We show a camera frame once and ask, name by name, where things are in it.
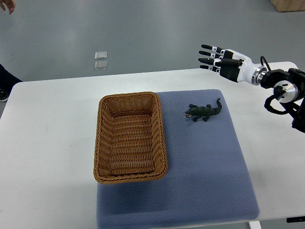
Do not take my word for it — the bystander hand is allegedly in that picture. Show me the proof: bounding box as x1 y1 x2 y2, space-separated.
0 0 16 15

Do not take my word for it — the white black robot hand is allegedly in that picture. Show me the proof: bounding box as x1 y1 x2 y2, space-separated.
198 44 267 85

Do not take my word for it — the dark green toy crocodile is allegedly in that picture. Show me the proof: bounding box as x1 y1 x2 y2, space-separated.
184 98 222 122

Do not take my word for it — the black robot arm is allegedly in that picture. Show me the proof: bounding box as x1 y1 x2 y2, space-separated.
256 68 305 132

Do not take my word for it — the brown wicker basket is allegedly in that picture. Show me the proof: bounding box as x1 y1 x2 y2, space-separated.
93 92 168 184

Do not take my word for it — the wooden box corner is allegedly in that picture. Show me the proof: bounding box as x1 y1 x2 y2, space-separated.
270 0 305 12

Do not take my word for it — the bystander shoe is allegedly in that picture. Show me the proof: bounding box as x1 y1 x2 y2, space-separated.
0 90 10 102

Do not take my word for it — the upper floor plate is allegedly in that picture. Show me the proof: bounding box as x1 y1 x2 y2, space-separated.
95 51 107 60

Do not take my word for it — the floor plate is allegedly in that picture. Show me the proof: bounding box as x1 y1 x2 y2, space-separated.
95 60 108 70
95 51 107 60

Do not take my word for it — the lower floor plate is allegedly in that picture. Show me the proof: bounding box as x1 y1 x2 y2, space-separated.
95 60 108 70

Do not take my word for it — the blue textured mat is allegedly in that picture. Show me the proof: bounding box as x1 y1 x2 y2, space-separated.
96 89 259 229

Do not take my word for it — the white table leg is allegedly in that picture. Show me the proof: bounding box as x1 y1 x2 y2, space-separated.
248 221 262 229

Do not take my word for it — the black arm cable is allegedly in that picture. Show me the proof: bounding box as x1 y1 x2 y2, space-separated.
260 55 272 72

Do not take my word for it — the black table edge bracket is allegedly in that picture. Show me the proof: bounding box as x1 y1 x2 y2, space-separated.
286 216 305 223

